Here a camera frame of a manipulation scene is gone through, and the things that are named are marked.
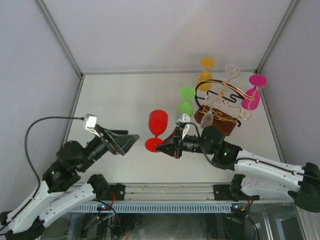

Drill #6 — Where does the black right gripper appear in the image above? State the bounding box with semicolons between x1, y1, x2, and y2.
154;127;215;160

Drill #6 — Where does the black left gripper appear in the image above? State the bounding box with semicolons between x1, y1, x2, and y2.
78;123;140;172

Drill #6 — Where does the red wine glass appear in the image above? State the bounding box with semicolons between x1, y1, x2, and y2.
145;109;169;153

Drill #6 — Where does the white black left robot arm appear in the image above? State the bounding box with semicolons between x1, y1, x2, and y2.
0;123;140;240

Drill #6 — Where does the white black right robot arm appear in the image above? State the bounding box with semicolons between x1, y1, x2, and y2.
154;124;320;213

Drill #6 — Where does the green wine glass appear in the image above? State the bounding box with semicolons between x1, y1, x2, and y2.
176;85;196;118

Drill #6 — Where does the brown wooden rack base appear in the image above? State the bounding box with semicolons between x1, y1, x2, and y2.
194;105;241;136

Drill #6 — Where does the clear wine glass front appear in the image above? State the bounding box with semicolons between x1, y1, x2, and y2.
200;94;223;129

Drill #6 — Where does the clear wine glass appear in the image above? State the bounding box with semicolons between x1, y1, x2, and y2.
224;64;241;83
200;94;223;129

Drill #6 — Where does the yellow wine glass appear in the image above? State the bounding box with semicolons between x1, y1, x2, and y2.
195;57;216;92

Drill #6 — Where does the pink wine glass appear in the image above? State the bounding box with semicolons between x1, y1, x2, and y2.
241;74;267;111

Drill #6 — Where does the clear wine glass back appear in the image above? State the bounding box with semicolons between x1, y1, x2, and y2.
224;64;241;83

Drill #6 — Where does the black right camera cable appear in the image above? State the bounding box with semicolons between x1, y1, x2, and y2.
183;121;218;167

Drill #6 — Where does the black camera cable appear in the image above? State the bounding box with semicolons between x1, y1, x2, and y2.
24;115;87;198
183;121;218;167

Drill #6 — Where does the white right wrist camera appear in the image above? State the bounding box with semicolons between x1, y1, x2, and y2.
175;113;191;139

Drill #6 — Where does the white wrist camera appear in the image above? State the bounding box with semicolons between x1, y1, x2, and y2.
175;113;191;139
84;113;98;131

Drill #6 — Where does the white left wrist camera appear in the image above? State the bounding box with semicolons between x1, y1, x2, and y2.
84;113;98;131

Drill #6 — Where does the aluminium mounting rail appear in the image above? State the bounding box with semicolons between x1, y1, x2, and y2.
107;182;232;203

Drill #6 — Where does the blue slotted cable duct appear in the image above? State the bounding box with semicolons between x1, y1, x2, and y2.
69;202;233;214

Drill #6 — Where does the gold wire glass rack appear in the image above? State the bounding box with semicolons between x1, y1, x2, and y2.
194;78;253;121

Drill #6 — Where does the black metal rack ring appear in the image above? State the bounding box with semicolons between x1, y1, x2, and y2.
194;79;245;127

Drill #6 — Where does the black left camera cable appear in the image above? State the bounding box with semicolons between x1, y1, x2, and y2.
24;115;87;198

